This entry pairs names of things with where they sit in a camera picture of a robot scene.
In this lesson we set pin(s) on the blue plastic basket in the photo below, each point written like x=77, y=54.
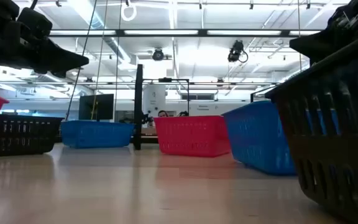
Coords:
x=95, y=133
x=256, y=137

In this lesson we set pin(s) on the black plastic basket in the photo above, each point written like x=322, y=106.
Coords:
x=337, y=149
x=23, y=137

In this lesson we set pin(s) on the black computer monitor on stand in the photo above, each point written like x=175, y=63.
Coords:
x=96, y=107

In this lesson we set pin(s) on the round black ceiling fixture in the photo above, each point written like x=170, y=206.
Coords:
x=158, y=54

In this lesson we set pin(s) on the white pillar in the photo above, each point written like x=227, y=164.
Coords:
x=154, y=99

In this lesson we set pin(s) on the black overhead light bar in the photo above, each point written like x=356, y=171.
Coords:
x=166, y=32

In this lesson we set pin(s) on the person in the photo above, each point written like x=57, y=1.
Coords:
x=163, y=114

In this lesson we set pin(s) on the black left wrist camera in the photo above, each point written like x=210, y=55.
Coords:
x=36, y=21

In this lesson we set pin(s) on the black hanging camera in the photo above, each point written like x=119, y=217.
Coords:
x=236, y=51

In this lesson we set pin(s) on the black frame wooden shelf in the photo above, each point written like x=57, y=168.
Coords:
x=138, y=109

